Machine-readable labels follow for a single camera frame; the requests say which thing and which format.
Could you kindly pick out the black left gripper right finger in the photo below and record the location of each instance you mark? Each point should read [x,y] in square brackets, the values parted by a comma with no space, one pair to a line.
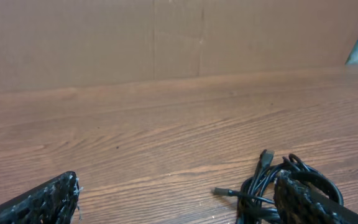
[308,197]

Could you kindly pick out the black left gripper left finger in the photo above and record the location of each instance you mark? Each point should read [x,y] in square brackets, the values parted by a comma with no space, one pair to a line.
[52,202]

